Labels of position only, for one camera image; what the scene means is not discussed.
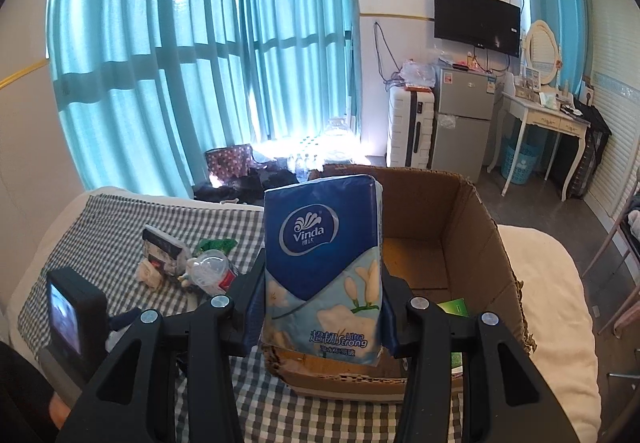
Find floral tissue paper pack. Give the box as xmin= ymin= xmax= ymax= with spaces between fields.
xmin=136 ymin=225 xmax=192 ymax=290

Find blue Vinda tissue pack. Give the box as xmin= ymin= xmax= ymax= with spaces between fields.
xmin=262 ymin=174 xmax=383 ymax=365

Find green white card box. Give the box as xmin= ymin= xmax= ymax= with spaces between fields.
xmin=438 ymin=299 xmax=469 ymax=374

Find clear plastic bottle red label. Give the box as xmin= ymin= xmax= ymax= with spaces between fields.
xmin=179 ymin=249 xmax=239 ymax=297

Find wooden chair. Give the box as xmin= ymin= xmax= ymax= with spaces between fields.
xmin=580 ymin=182 xmax=640 ymax=339

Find green snack bag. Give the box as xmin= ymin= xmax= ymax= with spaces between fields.
xmin=193 ymin=238 xmax=238 ymax=257

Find brown cardboard box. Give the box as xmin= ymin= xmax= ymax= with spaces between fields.
xmin=262 ymin=164 xmax=536 ymax=403

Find polka dot storage bag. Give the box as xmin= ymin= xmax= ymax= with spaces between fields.
xmin=204 ymin=144 xmax=255 ymax=183

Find black clothes pile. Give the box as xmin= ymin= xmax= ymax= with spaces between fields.
xmin=193 ymin=169 xmax=298 ymax=204

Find blue laundry basket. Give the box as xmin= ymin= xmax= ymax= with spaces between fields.
xmin=500 ymin=140 xmax=541 ymax=185

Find white suitcase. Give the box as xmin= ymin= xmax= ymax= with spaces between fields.
xmin=386 ymin=86 xmax=435 ymax=170

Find white dressing table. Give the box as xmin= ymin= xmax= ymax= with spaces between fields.
xmin=486 ymin=90 xmax=591 ymax=202

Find teal window curtain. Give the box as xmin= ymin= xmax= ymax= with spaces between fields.
xmin=46 ymin=0 xmax=361 ymax=197

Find large clear water jug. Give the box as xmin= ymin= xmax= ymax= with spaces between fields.
xmin=318 ymin=118 xmax=360 ymax=164

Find silver mini fridge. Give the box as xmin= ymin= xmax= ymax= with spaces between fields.
xmin=431 ymin=67 xmax=496 ymax=183

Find plastic bag on suitcase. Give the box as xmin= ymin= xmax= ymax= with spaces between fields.
xmin=399 ymin=59 xmax=436 ymax=88

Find white oval mirror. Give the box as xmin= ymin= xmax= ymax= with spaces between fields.
xmin=523 ymin=19 xmax=562 ymax=85

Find black wall television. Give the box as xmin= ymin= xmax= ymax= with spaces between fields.
xmin=434 ymin=0 xmax=521 ymax=57

